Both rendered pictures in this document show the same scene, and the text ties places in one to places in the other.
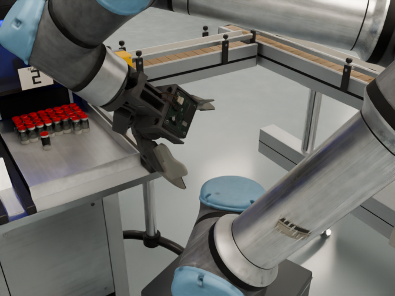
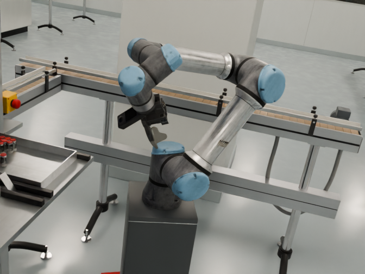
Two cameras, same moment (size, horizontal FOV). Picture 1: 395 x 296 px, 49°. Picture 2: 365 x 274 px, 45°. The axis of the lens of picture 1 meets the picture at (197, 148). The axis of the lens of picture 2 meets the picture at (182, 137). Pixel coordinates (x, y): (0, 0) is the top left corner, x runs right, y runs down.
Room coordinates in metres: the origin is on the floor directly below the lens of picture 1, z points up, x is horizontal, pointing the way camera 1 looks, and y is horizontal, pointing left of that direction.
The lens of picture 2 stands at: (-0.39, 0.94, 1.68)
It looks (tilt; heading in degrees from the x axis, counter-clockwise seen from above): 24 degrees down; 313
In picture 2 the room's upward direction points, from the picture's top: 8 degrees clockwise
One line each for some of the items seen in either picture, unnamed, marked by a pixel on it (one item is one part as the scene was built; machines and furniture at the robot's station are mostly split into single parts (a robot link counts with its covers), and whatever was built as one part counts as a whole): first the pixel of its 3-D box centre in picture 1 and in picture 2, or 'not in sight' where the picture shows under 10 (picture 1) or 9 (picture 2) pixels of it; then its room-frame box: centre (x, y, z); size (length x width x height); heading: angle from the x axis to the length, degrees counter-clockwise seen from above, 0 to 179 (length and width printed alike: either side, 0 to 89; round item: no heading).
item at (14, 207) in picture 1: (5, 185); (21, 186); (0.76, 0.41, 0.91); 0.14 x 0.03 x 0.06; 33
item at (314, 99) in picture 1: (304, 168); (105, 156); (1.51, -0.44, 0.46); 0.09 x 0.09 x 0.77; 33
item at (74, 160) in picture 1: (64, 143); (17, 159); (0.96, 0.34, 0.90); 0.34 x 0.26 x 0.04; 33
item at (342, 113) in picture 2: not in sight; (341, 122); (0.55, -1.31, 0.90); 0.28 x 0.12 x 0.14; 123
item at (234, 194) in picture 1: (231, 217); (167, 160); (0.60, -0.06, 0.96); 0.13 x 0.12 x 0.14; 166
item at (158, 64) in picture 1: (175, 58); (14, 92); (1.55, 0.08, 0.92); 0.69 x 0.15 x 0.16; 123
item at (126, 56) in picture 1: (117, 64); (5, 101); (1.28, 0.24, 0.99); 0.08 x 0.07 x 0.07; 33
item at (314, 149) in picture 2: not in sight; (299, 202); (0.55, -1.07, 0.46); 0.09 x 0.09 x 0.77; 33
